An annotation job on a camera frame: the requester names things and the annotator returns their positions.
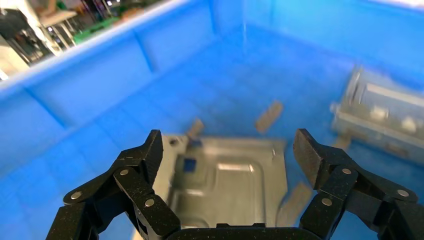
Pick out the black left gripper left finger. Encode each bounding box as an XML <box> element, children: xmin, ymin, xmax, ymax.
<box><xmin>45</xmin><ymin>129</ymin><xmax>182</xmax><ymax>240</ymax></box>

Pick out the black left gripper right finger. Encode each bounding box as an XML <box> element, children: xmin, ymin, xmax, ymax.
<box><xmin>293</xmin><ymin>129</ymin><xmax>424</xmax><ymax>240</ymax></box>

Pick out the stamped metal plate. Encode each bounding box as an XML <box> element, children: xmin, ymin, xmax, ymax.
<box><xmin>132</xmin><ymin>134</ymin><xmax>288</xmax><ymax>233</ymax></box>

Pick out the brown tape strip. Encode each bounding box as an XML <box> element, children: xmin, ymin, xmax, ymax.
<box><xmin>276</xmin><ymin>182</ymin><xmax>313</xmax><ymax>228</ymax></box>
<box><xmin>332</xmin><ymin>134</ymin><xmax>352</xmax><ymax>152</ymax></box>
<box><xmin>187</xmin><ymin>118</ymin><xmax>205</xmax><ymax>139</ymax></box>
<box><xmin>255</xmin><ymin>100</ymin><xmax>285</xmax><ymax>134</ymax></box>

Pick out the blue plastic bin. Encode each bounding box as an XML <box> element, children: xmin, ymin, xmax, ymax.
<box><xmin>0</xmin><ymin>0</ymin><xmax>424</xmax><ymax>240</ymax></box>

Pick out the white workbench table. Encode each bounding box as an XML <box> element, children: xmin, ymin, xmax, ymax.
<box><xmin>33</xmin><ymin>9</ymin><xmax>79</xmax><ymax>51</ymax></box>

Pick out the sheet metal bracket part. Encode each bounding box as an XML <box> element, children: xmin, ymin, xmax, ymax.
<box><xmin>330</xmin><ymin>66</ymin><xmax>424</xmax><ymax>163</ymax></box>

